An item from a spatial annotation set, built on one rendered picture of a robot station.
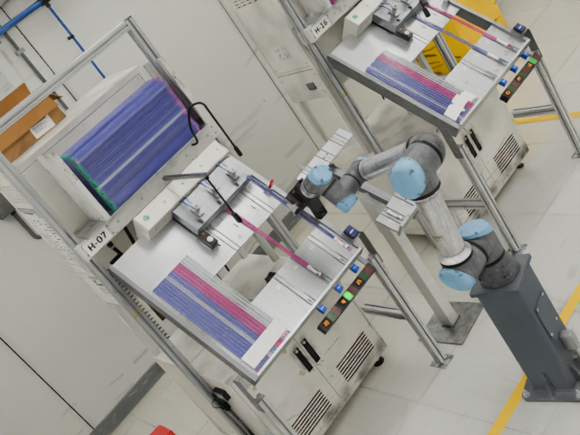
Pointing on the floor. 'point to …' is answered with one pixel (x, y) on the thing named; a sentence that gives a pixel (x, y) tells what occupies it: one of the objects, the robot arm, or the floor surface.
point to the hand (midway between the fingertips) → (298, 212)
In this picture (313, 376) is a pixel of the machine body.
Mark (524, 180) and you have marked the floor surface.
